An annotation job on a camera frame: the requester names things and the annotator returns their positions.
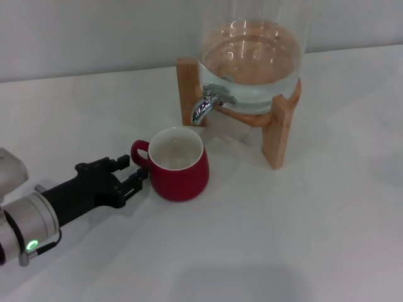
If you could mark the wooden dispenser stand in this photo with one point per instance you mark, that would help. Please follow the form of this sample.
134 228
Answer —
278 141

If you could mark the chrome faucet tap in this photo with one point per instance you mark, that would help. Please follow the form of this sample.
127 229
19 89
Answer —
203 108

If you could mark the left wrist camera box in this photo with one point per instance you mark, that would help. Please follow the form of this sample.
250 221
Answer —
11 171

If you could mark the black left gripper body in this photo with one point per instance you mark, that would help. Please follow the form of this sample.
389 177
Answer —
91 188

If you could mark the red ceramic cup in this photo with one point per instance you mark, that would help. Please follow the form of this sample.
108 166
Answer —
179 182

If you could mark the glass water dispenser jar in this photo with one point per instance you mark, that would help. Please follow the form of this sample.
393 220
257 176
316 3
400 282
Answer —
252 63

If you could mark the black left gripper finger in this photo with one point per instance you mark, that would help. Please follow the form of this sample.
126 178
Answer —
135 182
123 163

